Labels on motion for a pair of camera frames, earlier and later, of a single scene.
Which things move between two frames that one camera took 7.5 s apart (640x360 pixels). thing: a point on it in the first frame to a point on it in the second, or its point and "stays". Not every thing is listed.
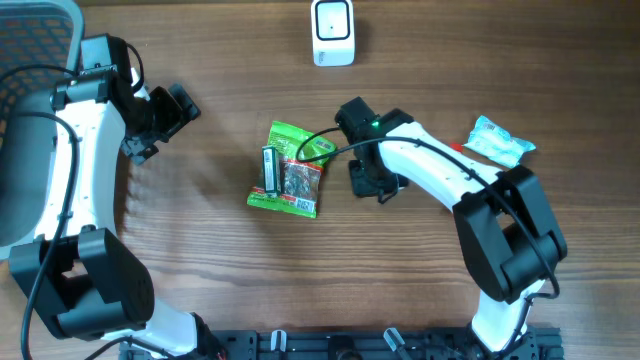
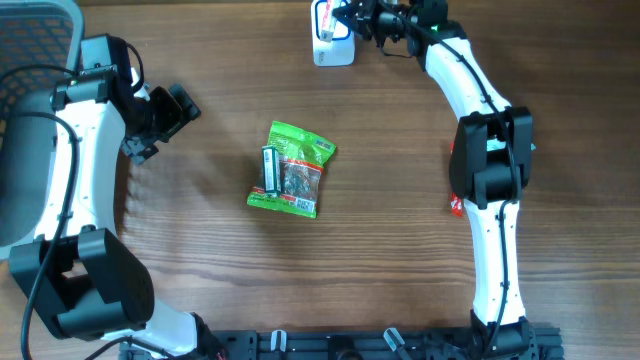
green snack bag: [303, 157] stays
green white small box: [272, 170] stays
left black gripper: [134, 145] stays
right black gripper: [362, 187] to [366, 25]
